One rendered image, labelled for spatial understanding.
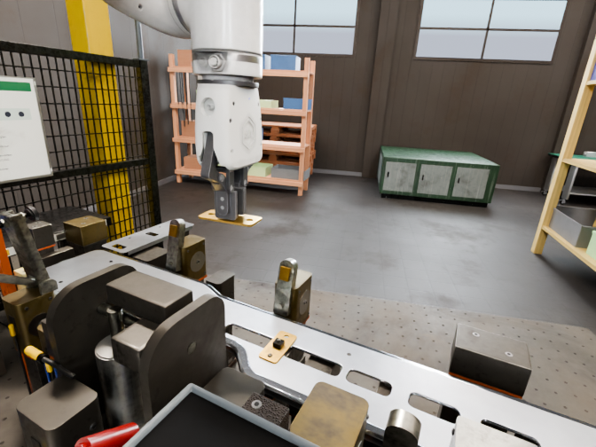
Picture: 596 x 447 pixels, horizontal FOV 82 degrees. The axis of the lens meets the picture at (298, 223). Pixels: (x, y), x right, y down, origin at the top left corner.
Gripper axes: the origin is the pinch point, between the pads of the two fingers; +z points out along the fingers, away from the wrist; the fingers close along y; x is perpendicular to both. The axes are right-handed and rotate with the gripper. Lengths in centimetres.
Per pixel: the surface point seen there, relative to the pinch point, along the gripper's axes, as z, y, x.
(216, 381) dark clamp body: 21.5, -10.0, -3.1
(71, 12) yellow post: -40, 66, 99
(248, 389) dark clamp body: 21.5, -9.6, -7.5
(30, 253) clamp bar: 15.3, -0.8, 41.8
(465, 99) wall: -34, 699, -97
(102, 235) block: 27, 33, 63
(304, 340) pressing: 29.4, 12.2, -8.5
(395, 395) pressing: 29.6, 5.0, -25.8
